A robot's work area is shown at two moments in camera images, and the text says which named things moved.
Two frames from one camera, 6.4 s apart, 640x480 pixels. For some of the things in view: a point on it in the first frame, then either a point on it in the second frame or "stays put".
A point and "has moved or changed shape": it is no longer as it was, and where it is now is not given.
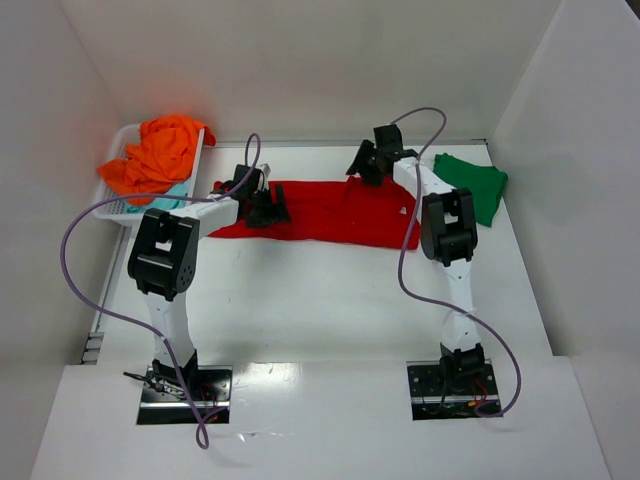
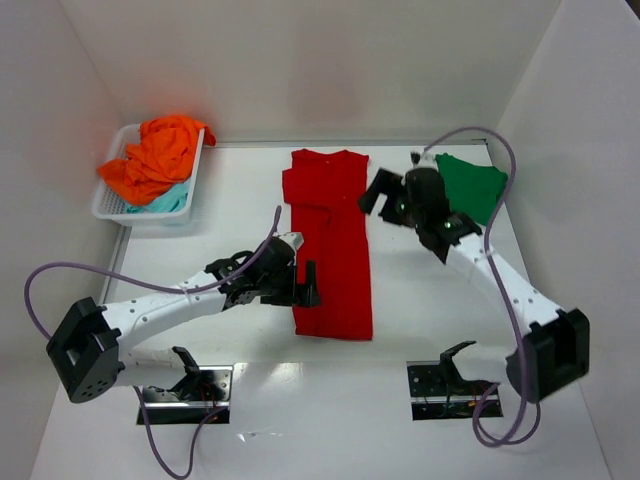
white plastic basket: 112,203 stays put
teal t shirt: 179,190 stays put
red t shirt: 349,212 has moved or changed shape
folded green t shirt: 485,182 stays put
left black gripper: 267,209 -> 298,292
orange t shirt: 163,157 stays put
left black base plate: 165,405 stays put
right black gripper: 368,163 -> 388,201
